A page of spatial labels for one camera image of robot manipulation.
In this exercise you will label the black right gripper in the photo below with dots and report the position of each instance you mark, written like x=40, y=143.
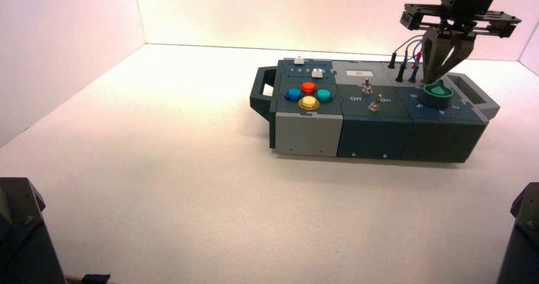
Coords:
x=469, y=0

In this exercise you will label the green rotary knob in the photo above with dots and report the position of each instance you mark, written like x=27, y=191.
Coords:
x=436, y=101

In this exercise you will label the white rectangular label sticker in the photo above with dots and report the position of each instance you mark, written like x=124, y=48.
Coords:
x=359, y=73

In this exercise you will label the dark green grey control box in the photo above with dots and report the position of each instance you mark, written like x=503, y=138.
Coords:
x=375, y=135

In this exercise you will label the teal round push button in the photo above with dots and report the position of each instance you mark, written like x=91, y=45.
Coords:
x=324, y=95

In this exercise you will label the white slider cap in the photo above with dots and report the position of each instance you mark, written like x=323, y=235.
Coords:
x=299, y=60
x=318, y=73

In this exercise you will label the red round push button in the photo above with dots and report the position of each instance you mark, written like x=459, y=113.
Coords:
x=308, y=87

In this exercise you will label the yellow round push button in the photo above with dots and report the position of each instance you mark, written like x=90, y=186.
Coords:
x=309, y=102

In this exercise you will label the blue round push button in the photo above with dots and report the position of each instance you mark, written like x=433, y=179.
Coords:
x=294, y=94

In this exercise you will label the metal toggle switch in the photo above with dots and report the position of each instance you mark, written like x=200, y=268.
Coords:
x=367, y=88
x=374, y=106

